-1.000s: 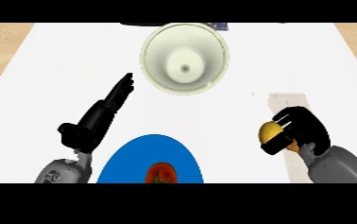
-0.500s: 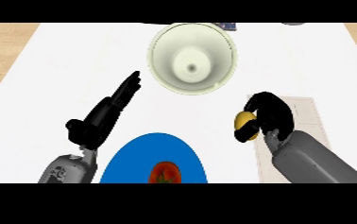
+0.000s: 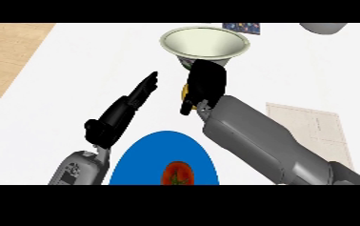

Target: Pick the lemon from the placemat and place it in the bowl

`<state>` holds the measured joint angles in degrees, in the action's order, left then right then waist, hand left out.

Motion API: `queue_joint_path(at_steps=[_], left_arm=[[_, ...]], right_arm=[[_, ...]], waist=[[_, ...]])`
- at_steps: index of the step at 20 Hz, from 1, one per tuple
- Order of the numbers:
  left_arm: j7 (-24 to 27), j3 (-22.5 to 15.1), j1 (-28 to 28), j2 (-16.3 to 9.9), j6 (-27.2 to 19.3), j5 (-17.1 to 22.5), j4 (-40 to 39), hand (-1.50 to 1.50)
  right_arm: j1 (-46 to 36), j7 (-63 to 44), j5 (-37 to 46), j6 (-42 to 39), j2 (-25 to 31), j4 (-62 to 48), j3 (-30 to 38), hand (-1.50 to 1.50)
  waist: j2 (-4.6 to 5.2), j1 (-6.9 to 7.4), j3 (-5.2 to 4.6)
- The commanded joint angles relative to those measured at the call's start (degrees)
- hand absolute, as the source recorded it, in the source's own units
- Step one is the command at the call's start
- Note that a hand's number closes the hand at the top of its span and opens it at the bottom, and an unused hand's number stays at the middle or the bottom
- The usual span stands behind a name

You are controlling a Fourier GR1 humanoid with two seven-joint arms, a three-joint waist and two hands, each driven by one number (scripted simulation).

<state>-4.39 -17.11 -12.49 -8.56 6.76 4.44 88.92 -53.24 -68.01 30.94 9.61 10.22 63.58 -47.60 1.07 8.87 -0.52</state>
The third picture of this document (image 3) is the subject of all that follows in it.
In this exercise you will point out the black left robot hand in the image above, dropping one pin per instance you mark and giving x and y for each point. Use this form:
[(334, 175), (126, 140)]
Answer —
[(117, 115)]

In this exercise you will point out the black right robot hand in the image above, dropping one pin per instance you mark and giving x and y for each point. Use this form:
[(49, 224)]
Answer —
[(208, 80)]

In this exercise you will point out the yellow lemon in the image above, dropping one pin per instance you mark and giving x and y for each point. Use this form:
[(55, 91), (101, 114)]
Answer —
[(186, 91)]

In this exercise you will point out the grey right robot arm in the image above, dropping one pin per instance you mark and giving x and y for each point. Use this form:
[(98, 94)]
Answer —
[(272, 144)]

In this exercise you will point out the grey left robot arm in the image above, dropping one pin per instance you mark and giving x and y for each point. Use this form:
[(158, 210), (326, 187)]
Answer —
[(80, 168)]

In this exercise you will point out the pale green bowl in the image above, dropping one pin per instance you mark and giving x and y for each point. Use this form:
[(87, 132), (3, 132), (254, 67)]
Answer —
[(204, 45)]

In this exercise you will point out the beige placemat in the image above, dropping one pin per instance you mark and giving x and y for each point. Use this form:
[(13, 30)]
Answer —
[(312, 128)]

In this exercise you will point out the blue round plate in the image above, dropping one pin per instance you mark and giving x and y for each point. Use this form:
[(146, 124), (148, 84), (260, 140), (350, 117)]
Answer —
[(164, 160)]

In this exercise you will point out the dark blue patterned object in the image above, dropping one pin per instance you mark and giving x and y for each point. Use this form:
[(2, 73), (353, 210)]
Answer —
[(241, 27)]

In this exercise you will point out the red tomato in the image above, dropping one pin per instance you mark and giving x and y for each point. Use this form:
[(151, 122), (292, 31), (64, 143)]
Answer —
[(177, 173)]

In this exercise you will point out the grey rounded object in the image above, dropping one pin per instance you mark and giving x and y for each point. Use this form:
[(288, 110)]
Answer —
[(322, 27)]

